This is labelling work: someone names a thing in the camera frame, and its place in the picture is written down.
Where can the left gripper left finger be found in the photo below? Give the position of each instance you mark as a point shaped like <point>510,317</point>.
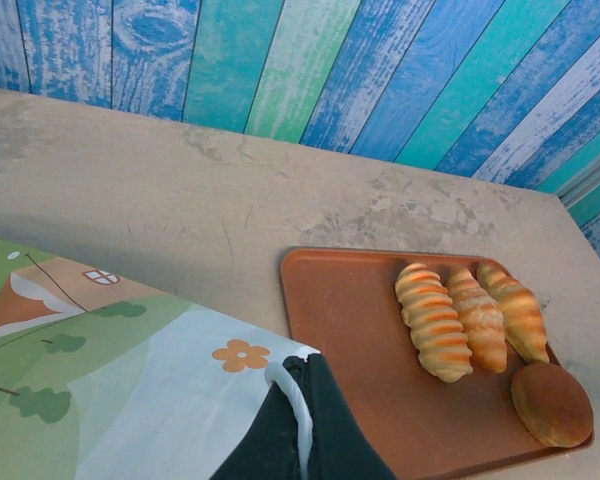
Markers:
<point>260,450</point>

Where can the aluminium corner post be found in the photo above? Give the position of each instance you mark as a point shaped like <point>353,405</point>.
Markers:
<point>595,175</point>

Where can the round brown bun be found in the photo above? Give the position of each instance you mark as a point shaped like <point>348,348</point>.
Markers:
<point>552,405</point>

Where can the striped spiral horn bread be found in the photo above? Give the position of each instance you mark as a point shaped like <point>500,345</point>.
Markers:
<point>435,325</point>

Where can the brown plastic tray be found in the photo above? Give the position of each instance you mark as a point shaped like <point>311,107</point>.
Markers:
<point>355,325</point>

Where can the golden brown croissant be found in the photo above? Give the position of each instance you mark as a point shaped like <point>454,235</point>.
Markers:
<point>522,310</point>

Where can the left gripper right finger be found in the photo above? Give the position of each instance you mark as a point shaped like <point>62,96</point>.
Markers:
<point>345,450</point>

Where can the pale golden croissant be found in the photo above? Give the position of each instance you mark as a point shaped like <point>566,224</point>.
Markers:
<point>480,320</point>

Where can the printed paper bag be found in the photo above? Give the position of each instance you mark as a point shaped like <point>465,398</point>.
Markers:
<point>130,375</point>

